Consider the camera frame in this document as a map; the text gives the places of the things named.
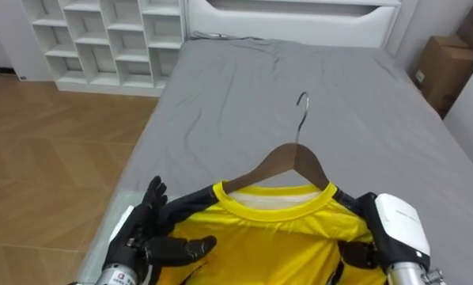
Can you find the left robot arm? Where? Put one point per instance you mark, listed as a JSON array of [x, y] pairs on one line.
[[116, 277]]

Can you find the white shelf unit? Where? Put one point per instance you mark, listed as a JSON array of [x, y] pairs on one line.
[[106, 43]]

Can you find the brown wooden clothes hanger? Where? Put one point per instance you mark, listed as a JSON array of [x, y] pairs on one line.
[[288, 158]]

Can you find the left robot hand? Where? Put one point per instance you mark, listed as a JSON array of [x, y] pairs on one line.
[[135, 241]]

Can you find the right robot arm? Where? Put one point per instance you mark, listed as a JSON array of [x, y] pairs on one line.
[[408, 275]]

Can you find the yellow and black shirt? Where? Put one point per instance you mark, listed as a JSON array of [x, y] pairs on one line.
[[268, 241]]

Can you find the brown cardboard box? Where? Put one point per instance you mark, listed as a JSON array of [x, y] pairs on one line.
[[444, 71]]

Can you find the white cabinet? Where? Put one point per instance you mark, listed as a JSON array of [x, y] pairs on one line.
[[471, 118]]

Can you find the grey bed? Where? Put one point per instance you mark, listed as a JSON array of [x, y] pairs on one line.
[[300, 99]]

